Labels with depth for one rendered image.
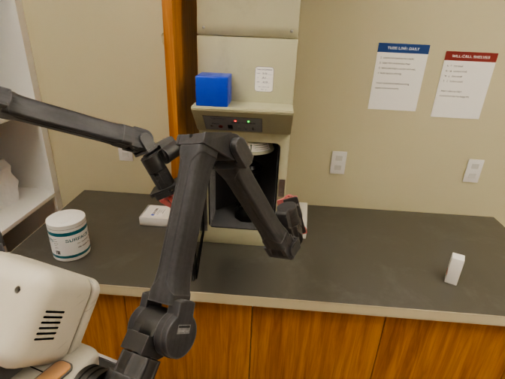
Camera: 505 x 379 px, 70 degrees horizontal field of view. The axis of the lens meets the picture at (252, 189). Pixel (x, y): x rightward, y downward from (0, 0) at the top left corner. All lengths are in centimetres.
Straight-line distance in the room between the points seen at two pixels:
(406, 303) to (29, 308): 107
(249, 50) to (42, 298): 91
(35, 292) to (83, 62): 137
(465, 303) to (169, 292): 103
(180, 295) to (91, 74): 136
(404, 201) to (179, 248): 144
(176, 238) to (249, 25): 76
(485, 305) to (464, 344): 16
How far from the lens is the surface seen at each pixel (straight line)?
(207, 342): 145
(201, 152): 71
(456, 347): 154
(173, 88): 120
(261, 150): 133
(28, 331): 66
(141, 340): 69
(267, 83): 124
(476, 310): 143
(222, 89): 115
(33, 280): 66
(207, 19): 125
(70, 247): 146
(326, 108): 171
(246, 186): 84
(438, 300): 140
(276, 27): 123
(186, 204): 69
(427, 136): 186
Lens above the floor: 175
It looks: 25 degrees down
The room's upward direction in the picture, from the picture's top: 2 degrees clockwise
